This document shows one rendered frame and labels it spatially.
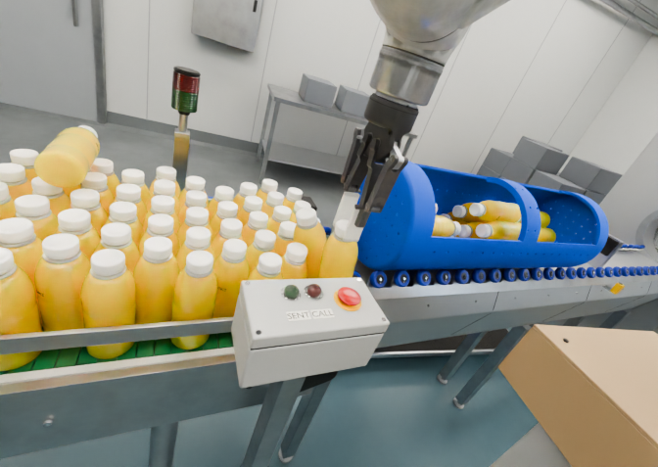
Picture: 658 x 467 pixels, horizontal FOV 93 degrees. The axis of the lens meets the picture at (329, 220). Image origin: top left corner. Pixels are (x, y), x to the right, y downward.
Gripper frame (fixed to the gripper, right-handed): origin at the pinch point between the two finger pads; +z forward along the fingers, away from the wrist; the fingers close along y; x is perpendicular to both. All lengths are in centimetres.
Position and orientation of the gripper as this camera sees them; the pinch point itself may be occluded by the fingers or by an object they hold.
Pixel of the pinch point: (351, 217)
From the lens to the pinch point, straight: 54.6
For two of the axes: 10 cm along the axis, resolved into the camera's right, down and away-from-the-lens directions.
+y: -3.5, -5.4, 7.6
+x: -8.9, -0.6, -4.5
